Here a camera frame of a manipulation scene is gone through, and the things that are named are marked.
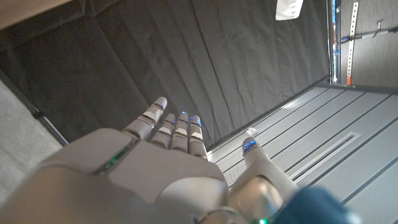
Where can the small white ceiling sensor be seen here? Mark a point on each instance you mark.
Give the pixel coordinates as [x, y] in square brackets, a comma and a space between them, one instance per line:
[251, 131]

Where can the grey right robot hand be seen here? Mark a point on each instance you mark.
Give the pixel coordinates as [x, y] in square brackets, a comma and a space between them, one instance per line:
[155, 174]

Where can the grey metal wall rod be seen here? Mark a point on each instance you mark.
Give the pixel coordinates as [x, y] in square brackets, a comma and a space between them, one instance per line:
[373, 33]

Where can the blue right wrist plug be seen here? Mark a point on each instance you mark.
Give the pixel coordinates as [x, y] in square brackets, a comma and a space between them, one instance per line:
[311, 205]

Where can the white tissue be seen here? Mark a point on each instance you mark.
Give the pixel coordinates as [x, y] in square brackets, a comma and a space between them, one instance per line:
[289, 9]

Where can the black backdrop stand pole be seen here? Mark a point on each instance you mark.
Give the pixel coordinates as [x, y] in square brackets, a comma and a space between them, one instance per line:
[40, 116]

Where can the linear ceiling air slot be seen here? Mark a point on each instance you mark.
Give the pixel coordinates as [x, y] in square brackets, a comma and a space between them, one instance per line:
[326, 157]

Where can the black curtain backdrop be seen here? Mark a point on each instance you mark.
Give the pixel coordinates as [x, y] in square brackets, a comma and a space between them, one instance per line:
[186, 56]

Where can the white slotted rail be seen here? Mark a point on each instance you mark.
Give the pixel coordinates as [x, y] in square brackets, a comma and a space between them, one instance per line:
[352, 37]

